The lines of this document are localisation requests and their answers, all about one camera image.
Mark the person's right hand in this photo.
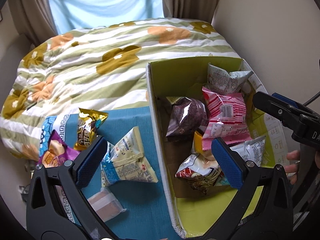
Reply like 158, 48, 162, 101
284, 149, 301, 185

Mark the purple snack packet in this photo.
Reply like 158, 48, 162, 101
37, 129, 81, 168

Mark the orange snack packet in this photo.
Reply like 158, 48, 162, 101
193, 129, 213, 155

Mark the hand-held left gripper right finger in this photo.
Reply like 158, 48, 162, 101
207, 137, 294, 240

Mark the cream and blue snack packet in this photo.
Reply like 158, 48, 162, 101
100, 126, 160, 187

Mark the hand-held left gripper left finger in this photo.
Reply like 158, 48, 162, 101
26, 135, 118, 240

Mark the blue patterned table cloth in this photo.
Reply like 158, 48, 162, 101
37, 106, 181, 240

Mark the light blue window cloth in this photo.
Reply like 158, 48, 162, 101
47, 0, 166, 35

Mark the dark brown snack packet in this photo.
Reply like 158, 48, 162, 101
166, 96, 210, 143

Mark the floral striped duvet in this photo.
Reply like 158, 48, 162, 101
0, 17, 241, 161

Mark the grey headboard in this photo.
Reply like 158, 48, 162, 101
0, 32, 34, 85

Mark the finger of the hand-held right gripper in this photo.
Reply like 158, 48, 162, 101
252, 91, 304, 132
271, 92, 320, 117

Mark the green cardboard box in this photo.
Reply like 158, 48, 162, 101
145, 56, 291, 239

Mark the pink snack packet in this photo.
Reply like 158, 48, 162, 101
201, 86, 252, 152

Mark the grey foil snack packet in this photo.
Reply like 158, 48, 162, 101
206, 62, 255, 96

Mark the gold snack packet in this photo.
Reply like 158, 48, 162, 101
73, 107, 110, 152

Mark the clear wrapped brown snack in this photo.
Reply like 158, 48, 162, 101
86, 187, 128, 222

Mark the white snack packet red label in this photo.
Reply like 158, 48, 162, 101
229, 134, 267, 167

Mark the black cable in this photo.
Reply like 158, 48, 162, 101
303, 58, 320, 107

